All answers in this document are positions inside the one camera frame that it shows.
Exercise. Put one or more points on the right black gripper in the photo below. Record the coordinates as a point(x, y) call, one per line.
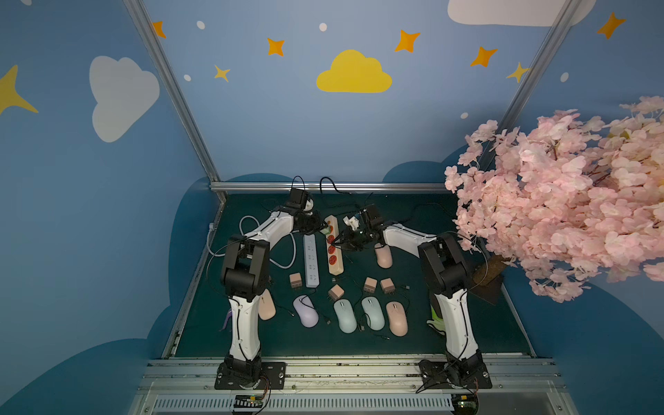
point(353, 239)

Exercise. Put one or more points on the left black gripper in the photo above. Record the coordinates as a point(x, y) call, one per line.
point(314, 223)

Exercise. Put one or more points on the cream red power strip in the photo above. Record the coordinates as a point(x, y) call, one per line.
point(334, 254)

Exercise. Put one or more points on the white power strip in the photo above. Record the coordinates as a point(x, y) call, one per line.
point(312, 279)

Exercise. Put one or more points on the light green wireless mouse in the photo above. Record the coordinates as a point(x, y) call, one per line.
point(345, 315)

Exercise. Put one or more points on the purple wireless mouse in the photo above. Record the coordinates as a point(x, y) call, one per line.
point(306, 311)

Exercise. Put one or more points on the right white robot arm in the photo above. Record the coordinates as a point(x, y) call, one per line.
point(445, 270)

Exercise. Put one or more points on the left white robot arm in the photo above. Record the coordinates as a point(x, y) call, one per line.
point(246, 267)

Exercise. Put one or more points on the black green work glove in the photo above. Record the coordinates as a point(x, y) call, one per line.
point(436, 323)

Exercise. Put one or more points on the pink cherry blossom tree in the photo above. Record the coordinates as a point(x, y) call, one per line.
point(568, 201)

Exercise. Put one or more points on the aluminium frame rail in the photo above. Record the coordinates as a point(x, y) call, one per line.
point(329, 187)

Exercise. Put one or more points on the beige pink wireless mouse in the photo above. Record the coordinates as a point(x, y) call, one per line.
point(267, 308)

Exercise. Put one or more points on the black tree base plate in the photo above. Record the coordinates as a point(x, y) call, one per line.
point(487, 280)

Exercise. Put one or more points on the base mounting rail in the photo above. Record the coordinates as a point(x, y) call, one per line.
point(354, 385)

